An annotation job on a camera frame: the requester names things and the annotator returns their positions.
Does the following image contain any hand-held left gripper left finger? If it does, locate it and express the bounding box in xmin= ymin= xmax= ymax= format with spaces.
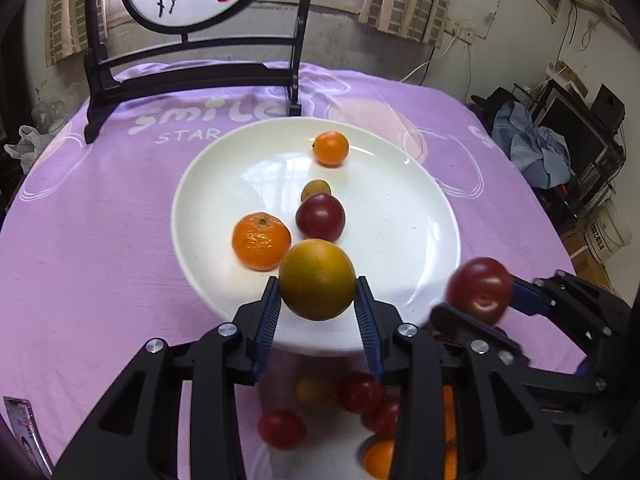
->
xmin=52 ymin=275 xmax=283 ymax=480

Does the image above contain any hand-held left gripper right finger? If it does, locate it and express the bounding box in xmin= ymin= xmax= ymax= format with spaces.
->
xmin=352 ymin=275 xmax=583 ymax=480

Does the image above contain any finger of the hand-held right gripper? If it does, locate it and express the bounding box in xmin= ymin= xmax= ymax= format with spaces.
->
xmin=429 ymin=301 xmax=532 ymax=367
xmin=509 ymin=269 xmax=634 ymax=357

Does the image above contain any dark red tomato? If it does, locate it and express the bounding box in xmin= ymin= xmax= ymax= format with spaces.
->
xmin=446 ymin=257 xmax=514 ymax=326
xmin=295 ymin=193 xmax=347 ymax=242

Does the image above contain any green-orange citrus fruit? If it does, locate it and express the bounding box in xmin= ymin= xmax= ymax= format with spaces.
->
xmin=278 ymin=239 xmax=357 ymax=322

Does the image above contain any small yellow fruit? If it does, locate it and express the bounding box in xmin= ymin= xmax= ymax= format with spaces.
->
xmin=296 ymin=375 xmax=337 ymax=408

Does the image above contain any orange mandarin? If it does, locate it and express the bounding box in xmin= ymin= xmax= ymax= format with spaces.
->
xmin=442 ymin=385 xmax=458 ymax=441
xmin=232 ymin=212 xmax=292 ymax=272
xmin=362 ymin=439 xmax=458 ymax=480

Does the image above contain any large white plate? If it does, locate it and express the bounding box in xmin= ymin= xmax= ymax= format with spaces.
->
xmin=171 ymin=116 xmax=462 ymax=356

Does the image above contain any white bucket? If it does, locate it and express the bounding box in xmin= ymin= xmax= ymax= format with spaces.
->
xmin=585 ymin=200 xmax=633 ymax=263

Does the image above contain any small olive-green fruit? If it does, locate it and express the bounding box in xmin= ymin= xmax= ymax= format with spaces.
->
xmin=301 ymin=180 xmax=332 ymax=203

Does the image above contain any blue cloth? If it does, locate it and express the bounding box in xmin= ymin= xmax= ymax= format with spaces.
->
xmin=492 ymin=100 xmax=576 ymax=188

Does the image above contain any orange tomato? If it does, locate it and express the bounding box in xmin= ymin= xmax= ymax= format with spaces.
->
xmin=312 ymin=131 xmax=350 ymax=167

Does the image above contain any black monitor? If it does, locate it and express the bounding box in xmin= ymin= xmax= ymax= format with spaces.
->
xmin=532 ymin=82 xmax=626 ymax=186

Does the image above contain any purple printed tablecloth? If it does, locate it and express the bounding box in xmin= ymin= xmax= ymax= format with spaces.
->
xmin=0 ymin=60 xmax=586 ymax=480

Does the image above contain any black cloth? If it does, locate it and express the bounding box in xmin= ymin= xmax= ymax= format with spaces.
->
xmin=470 ymin=87 xmax=531 ymax=126

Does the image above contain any black speaker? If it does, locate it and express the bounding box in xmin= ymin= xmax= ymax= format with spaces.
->
xmin=592 ymin=84 xmax=626 ymax=131

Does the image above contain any smartphone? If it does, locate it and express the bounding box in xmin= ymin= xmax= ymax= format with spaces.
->
xmin=2 ymin=396 xmax=53 ymax=478

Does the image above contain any round painted screen black stand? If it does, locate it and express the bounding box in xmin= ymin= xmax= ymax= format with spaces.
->
xmin=84 ymin=0 xmax=321 ymax=145

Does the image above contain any white plastic bag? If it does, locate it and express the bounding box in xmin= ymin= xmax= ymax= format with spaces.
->
xmin=5 ymin=125 xmax=47 ymax=174

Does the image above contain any beige checked curtain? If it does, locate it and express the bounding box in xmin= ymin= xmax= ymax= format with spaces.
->
xmin=46 ymin=0 xmax=108 ymax=67
xmin=360 ymin=0 xmax=457 ymax=47

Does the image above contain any white cable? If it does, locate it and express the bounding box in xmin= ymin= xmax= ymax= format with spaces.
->
xmin=400 ymin=35 xmax=458 ymax=83

